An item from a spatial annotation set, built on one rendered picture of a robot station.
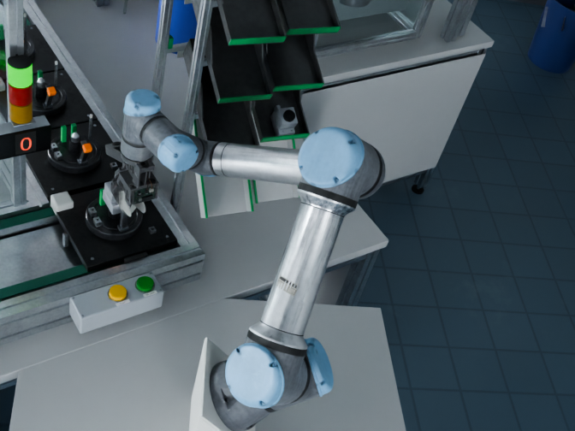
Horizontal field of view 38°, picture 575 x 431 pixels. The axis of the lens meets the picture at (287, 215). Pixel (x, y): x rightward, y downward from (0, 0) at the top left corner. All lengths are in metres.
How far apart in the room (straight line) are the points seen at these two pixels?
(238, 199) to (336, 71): 0.97
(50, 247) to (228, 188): 0.47
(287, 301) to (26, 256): 0.82
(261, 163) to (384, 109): 1.63
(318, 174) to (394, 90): 1.81
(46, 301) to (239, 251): 0.56
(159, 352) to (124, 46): 1.25
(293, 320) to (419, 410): 1.70
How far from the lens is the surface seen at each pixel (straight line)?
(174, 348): 2.05
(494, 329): 3.57
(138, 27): 3.03
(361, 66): 3.09
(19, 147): 2.00
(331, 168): 1.50
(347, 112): 3.19
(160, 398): 1.97
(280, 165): 1.73
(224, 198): 2.18
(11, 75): 1.89
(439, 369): 3.34
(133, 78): 2.79
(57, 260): 2.13
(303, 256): 1.53
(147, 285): 2.02
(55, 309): 2.02
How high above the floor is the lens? 2.53
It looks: 44 degrees down
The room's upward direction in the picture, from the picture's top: 16 degrees clockwise
